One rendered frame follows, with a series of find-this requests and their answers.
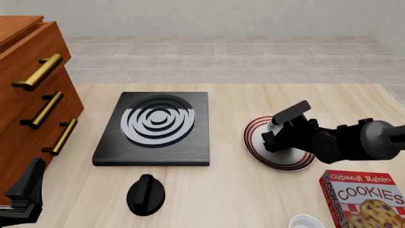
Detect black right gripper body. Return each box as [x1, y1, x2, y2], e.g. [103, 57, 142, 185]
[276, 114, 319, 151]

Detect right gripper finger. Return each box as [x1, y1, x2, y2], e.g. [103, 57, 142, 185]
[261, 129, 279, 144]
[265, 141, 286, 154]

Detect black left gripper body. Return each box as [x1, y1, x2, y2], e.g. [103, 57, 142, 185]
[0, 198, 44, 225]

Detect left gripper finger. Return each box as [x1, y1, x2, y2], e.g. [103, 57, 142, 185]
[4, 156, 47, 206]

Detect black bowl with speckled inside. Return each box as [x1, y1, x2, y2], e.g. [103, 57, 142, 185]
[267, 119, 288, 135]

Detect white plate with red rings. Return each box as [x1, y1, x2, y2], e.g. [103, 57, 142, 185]
[242, 115, 318, 173]

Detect small white bowl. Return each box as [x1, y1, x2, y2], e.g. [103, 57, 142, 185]
[288, 213, 325, 228]

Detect oatmeal raisin cookies box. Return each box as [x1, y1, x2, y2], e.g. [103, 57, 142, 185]
[318, 169, 405, 228]

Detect flat black stove plate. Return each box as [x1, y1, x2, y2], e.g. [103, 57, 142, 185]
[92, 91, 211, 167]

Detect wooden cabinet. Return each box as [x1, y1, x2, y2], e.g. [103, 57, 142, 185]
[0, 15, 85, 208]

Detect round black stove knob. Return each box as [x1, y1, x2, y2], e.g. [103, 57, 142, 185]
[126, 173, 166, 217]

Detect wooden drawer, slightly open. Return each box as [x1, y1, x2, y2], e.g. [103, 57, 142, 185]
[0, 20, 73, 115]

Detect brass drawer handle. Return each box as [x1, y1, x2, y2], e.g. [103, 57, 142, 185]
[19, 91, 65, 130]
[40, 118, 78, 156]
[11, 53, 64, 92]

